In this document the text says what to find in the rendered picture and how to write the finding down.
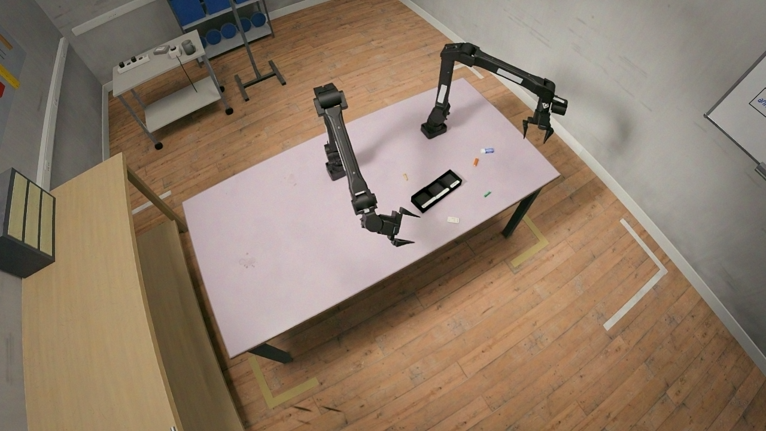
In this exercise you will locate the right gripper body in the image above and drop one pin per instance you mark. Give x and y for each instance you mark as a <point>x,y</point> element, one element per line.
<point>398,220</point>

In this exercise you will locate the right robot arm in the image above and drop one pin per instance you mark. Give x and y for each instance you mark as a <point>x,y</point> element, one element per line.
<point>345,161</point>

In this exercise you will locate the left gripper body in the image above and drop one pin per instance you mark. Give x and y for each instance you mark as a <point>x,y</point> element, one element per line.
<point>530,120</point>

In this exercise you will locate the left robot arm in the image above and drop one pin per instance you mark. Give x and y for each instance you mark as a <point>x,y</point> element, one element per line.
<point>471,55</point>

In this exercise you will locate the black bin rack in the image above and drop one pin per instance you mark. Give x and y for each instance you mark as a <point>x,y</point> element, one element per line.
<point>428,196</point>

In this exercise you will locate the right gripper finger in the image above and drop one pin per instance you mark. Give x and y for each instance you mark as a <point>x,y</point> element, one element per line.
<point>398,243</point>
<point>406,212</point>

